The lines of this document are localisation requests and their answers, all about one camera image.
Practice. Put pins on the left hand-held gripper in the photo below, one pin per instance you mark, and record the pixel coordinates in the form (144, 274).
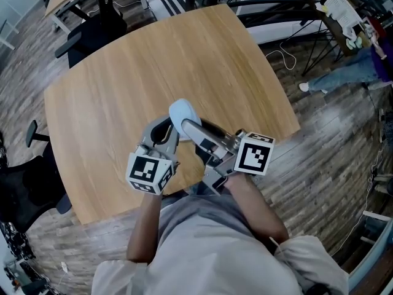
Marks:
(144, 167)

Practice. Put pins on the white stool frame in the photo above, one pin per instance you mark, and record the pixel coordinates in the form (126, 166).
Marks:
(374, 244)

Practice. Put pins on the black high-back office chair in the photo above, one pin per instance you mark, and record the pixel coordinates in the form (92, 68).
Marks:
(101, 26)

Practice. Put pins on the person's right forearm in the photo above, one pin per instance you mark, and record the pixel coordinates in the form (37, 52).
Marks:
(258, 210)

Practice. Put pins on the person's light grey top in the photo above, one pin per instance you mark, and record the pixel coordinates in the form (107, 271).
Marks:
(215, 257)

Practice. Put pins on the black hairpin-leg side table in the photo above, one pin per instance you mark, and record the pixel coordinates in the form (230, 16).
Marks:
(334, 32)

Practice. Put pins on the dark-topped white-legged table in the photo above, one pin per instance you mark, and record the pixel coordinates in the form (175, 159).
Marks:
(6, 35)

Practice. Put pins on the person's left forearm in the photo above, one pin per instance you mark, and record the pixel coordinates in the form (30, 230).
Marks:
(144, 226)

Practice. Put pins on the white box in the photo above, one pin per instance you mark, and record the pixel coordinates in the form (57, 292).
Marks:
(342, 9)

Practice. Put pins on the black mesh office chair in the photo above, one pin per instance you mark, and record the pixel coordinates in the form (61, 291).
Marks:
(24, 189)

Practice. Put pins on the black metal railing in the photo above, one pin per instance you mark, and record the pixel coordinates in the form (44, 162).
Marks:
(276, 2)

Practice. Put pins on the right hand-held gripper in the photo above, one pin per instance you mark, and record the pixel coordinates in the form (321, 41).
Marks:
(253, 155)

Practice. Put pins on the person's blue jeans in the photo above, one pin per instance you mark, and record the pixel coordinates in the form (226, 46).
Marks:
(196, 189)

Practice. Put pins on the white power adapter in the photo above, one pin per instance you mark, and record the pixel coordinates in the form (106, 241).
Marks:
(64, 266)

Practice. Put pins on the pale blue soap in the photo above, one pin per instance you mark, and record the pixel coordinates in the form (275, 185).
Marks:
(184, 111)

